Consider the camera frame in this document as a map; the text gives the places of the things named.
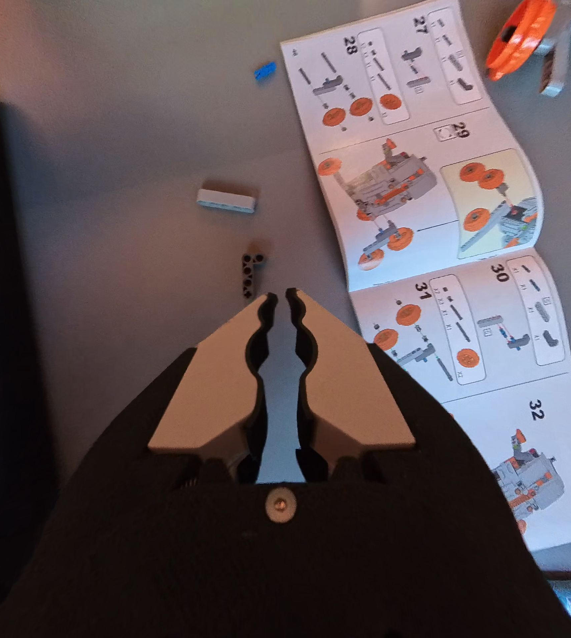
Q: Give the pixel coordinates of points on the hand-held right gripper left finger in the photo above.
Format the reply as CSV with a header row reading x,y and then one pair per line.
x,y
205,398

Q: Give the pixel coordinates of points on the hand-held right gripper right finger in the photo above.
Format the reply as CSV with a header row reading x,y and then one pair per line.
x,y
355,398

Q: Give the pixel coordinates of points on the black angled connector piece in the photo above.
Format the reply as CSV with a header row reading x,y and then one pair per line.
x,y
249,274

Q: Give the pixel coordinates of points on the grey building beam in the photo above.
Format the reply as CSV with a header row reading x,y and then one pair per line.
x,y
225,199

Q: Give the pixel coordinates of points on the grey desk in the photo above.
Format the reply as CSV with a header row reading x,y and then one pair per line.
x,y
116,124

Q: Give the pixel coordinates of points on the open white instruction booklet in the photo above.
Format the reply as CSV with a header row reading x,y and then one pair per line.
x,y
415,199

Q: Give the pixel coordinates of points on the short blue pin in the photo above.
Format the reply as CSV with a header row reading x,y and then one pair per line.
x,y
264,71

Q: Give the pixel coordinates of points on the grey orange toy robot model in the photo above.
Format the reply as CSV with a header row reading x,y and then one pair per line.
x,y
515,35

